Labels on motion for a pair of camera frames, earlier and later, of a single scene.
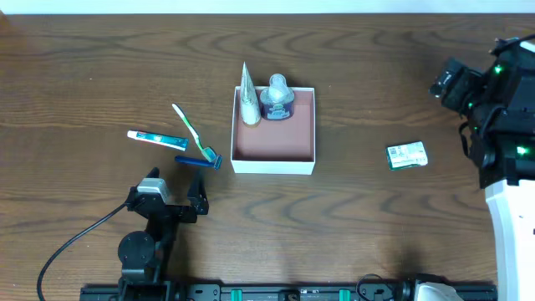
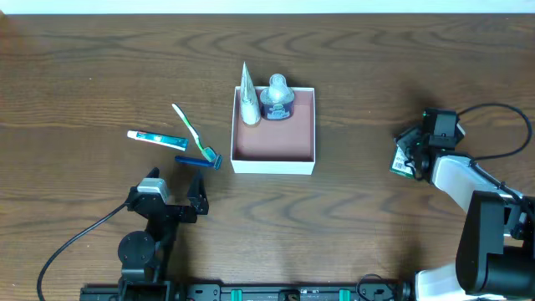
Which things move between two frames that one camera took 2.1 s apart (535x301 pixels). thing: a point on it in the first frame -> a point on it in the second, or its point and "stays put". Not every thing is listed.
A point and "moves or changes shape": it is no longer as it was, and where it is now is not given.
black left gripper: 176,210 stays put
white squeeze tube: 250,105 stays put
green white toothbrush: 208,153 stays put
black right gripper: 453,89 -> 412,145
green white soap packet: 406,155 moves or changes shape
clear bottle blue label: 277,99 stays put
